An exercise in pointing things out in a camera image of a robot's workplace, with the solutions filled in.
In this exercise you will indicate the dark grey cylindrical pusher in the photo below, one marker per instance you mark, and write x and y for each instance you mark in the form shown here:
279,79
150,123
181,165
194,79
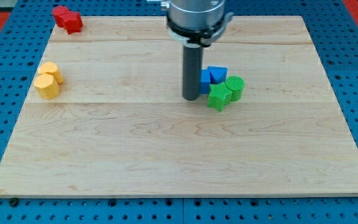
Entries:
192,65

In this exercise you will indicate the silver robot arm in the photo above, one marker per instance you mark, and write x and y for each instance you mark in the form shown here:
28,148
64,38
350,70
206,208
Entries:
196,24

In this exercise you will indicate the blue triangle block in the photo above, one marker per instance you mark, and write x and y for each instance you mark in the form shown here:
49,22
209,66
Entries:
217,74

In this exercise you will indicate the blue cube block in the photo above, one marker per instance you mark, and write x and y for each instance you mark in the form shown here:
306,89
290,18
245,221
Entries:
205,81

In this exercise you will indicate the green star block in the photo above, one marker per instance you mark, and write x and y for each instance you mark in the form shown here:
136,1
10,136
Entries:
219,96

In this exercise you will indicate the green cylinder block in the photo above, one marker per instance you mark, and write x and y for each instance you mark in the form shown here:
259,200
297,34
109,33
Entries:
236,85

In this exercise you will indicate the wooden board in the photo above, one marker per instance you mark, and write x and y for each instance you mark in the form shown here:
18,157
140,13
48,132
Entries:
120,127

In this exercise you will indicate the red star block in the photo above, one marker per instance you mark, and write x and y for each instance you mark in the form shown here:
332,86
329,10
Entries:
72,22

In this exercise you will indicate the red block rear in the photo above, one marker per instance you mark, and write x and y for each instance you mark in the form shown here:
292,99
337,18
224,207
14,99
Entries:
57,13

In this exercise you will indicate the yellow block rear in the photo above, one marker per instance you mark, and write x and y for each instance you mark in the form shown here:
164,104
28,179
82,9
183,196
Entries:
51,69

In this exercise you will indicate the yellow hexagon block front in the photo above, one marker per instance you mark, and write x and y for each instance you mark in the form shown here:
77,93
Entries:
47,86

